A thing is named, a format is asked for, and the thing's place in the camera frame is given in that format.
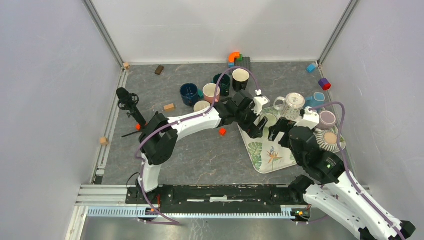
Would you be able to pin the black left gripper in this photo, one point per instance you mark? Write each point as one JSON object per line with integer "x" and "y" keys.
{"x": 254, "y": 131}

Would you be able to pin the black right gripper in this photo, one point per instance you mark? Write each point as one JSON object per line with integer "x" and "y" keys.
{"x": 282, "y": 125}

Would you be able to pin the black octagonal mug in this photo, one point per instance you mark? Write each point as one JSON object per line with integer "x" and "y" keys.
{"x": 240, "y": 78}

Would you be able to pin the dark green mug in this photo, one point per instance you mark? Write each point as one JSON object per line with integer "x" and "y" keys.
{"x": 224, "y": 84}

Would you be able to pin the pink mug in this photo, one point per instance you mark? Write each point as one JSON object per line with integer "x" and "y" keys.
{"x": 209, "y": 93}

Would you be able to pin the white ribbed mug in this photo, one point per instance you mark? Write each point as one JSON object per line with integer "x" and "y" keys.
{"x": 201, "y": 105}

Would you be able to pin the dark blue mug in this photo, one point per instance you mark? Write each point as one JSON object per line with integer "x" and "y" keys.
{"x": 189, "y": 94}

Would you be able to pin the light green mug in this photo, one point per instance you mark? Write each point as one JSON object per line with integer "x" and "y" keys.
{"x": 271, "y": 120}

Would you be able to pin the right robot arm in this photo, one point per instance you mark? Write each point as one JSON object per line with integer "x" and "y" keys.
{"x": 329, "y": 187}

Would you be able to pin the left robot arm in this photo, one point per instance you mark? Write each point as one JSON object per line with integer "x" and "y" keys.
{"x": 159, "y": 138}

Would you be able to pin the cream upside-down mug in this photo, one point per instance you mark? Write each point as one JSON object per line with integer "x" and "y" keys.
{"x": 290, "y": 105}

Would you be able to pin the white striped mug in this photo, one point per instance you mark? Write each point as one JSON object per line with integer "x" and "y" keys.
{"x": 327, "y": 140}

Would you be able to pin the lilac mug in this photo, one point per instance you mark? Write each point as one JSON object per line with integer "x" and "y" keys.
{"x": 327, "y": 120}

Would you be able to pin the light blue mug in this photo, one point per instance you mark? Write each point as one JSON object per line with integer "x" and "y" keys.
{"x": 315, "y": 100}

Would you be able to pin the floral white tray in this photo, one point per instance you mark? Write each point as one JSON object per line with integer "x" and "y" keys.
{"x": 268, "y": 156}

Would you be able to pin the red cube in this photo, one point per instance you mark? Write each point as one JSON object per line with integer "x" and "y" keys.
{"x": 222, "y": 131}

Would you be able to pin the grey lego baseplate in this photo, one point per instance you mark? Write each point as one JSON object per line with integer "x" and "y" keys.
{"x": 245, "y": 63}

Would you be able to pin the teal rectangular block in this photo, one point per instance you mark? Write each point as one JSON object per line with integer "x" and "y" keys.
{"x": 200, "y": 94}

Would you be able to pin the purple and red block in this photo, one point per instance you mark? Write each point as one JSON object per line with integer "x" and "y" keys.
{"x": 324, "y": 84}

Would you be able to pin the light blue block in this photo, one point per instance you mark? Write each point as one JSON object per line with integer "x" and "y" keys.
{"x": 311, "y": 67}

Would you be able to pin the orange curved lego brick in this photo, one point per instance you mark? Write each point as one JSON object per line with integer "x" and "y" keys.
{"x": 233, "y": 56}

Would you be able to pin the orange wooden block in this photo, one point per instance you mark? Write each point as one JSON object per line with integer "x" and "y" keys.
{"x": 169, "y": 107}

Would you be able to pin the brown block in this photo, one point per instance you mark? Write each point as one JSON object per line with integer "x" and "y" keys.
{"x": 159, "y": 70}

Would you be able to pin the wooden cube at corner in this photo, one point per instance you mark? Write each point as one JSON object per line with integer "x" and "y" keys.
{"x": 126, "y": 66}

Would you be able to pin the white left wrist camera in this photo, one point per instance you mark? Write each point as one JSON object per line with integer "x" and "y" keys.
{"x": 259, "y": 103}

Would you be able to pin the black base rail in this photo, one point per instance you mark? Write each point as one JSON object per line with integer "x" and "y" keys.
{"x": 218, "y": 199}

